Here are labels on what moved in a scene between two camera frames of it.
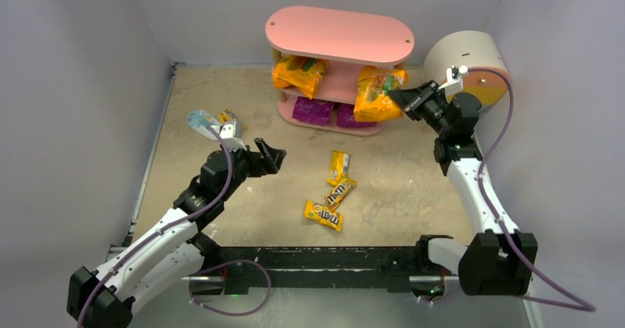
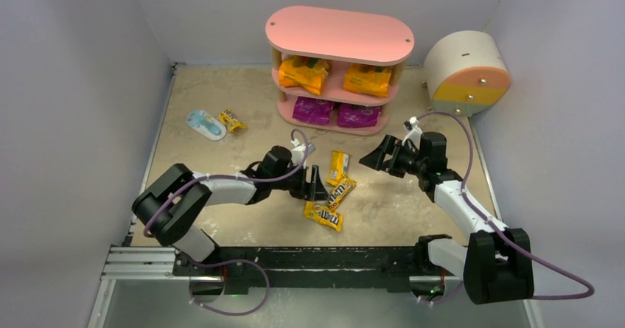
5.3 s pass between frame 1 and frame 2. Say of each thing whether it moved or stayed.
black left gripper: moved
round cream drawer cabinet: stayed
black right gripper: moved
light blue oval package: stayed
